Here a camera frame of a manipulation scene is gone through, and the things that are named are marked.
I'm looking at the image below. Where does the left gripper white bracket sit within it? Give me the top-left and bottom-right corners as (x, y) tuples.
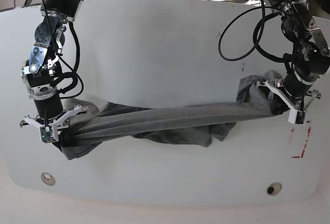
(256, 73), (321, 124)

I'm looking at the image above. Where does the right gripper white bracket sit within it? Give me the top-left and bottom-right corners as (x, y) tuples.
(19, 100), (89, 147)

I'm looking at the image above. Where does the grey T-shirt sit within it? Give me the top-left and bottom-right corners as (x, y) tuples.
(54, 70), (281, 160)

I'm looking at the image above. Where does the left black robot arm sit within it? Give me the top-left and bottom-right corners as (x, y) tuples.
(253, 0), (329, 125)

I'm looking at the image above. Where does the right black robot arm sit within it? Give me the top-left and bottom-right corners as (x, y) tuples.
(20, 0), (85, 143)

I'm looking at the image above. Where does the red tape rectangle marking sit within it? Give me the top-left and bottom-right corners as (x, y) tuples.
(288, 125), (311, 158)

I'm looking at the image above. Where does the left round table grommet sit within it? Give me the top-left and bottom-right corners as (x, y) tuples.
(41, 173), (56, 186)

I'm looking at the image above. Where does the round table grommet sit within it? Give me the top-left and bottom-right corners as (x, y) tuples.
(41, 173), (56, 186)
(266, 182), (282, 196)

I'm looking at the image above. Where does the right round table grommet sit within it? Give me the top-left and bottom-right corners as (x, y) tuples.
(266, 182), (282, 196)

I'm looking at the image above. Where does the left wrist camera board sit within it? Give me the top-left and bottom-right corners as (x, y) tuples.
(294, 111), (308, 126)

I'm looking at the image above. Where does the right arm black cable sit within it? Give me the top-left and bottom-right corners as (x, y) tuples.
(36, 0), (85, 100)

